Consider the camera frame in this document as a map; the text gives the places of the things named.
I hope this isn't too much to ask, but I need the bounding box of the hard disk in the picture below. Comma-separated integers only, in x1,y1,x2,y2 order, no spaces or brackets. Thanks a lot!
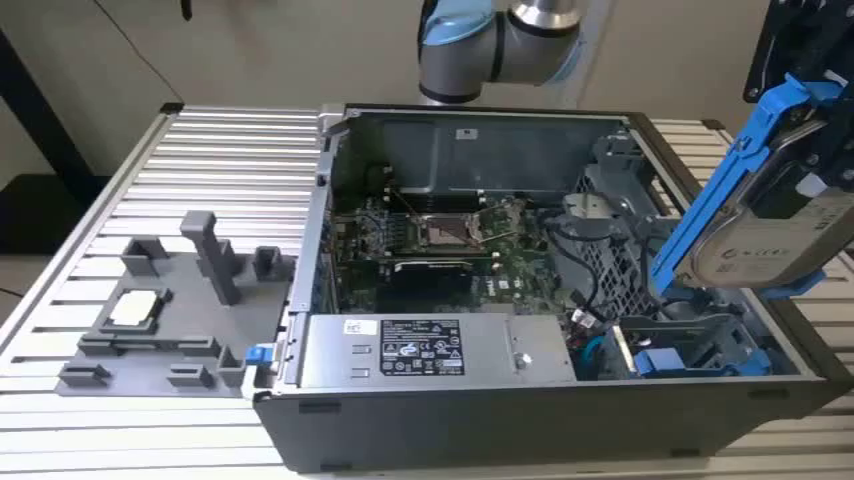
650,72,854,304

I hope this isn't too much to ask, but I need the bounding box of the perforated metal disk bay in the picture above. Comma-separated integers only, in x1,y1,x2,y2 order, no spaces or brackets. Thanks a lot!
546,164,675,321

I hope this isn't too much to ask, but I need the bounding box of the blue disk carrier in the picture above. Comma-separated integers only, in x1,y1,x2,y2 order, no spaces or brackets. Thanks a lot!
630,344,766,379

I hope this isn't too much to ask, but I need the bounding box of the green motherboard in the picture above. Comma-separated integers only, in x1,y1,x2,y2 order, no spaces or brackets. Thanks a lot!
330,192,575,314

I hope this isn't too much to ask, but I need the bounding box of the metal socket cover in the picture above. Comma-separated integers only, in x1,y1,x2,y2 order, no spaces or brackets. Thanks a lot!
470,199,528,246

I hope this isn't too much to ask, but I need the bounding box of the grey metal cover plate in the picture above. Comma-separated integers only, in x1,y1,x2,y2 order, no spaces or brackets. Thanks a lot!
383,119,582,194

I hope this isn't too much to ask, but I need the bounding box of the CPU socket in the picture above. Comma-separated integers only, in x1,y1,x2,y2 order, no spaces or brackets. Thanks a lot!
416,212,482,249

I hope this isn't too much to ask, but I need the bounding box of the black graphics card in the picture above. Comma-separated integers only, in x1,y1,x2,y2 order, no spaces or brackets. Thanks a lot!
376,257,495,314

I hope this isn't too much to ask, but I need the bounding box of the black open PC case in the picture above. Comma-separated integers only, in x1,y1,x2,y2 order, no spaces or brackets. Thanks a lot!
250,102,854,474

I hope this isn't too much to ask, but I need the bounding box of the silver power supply unit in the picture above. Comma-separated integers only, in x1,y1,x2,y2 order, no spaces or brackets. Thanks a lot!
296,313,579,389

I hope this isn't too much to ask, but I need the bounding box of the grey parts rack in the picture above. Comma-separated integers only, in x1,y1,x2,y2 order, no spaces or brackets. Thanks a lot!
56,209,299,399

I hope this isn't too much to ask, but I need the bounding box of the silver CPU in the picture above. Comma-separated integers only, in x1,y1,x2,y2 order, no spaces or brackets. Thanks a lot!
109,289,165,326

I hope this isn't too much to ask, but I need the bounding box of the black furniture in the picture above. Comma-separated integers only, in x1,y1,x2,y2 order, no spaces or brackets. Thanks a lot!
0,24,101,254

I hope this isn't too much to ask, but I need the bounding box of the black wire with connector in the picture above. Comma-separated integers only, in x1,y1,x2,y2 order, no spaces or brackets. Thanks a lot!
540,212,602,330

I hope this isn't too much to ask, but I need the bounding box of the blue wire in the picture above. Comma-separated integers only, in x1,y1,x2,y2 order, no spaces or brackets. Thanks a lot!
576,333,607,379

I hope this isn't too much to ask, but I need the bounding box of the thin black wall cable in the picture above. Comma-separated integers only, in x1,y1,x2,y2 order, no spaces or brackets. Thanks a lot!
92,0,185,106

